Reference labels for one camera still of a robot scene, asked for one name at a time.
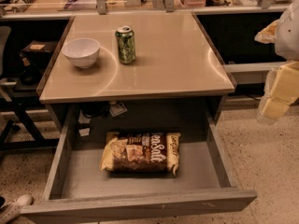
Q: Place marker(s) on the white bowl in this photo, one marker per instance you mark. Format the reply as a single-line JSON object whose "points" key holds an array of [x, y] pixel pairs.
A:
{"points": [[81, 52]]}

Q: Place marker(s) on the grey cabinet with counter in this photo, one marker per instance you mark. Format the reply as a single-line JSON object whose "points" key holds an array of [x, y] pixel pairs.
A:
{"points": [[173, 59]]}

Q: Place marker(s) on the grey open drawer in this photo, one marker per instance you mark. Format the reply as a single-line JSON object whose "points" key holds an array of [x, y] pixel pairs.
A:
{"points": [[78, 191]]}

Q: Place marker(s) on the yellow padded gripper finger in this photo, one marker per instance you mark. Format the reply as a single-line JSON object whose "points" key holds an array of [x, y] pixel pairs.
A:
{"points": [[268, 34], [281, 90]]}

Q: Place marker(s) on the brown sea salt chip bag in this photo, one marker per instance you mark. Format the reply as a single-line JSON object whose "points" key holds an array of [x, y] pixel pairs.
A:
{"points": [[141, 152]]}

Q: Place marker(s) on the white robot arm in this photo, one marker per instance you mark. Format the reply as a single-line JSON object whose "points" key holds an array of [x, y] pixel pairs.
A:
{"points": [[287, 36]]}

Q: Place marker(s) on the white paper tag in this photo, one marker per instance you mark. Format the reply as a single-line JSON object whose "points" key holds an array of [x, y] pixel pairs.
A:
{"points": [[117, 109]]}

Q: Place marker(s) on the green soda can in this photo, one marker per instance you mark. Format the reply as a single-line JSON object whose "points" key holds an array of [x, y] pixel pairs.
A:
{"points": [[125, 37]]}

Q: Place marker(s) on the white sneaker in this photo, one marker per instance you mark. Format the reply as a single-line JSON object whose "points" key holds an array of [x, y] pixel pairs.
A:
{"points": [[12, 209]]}

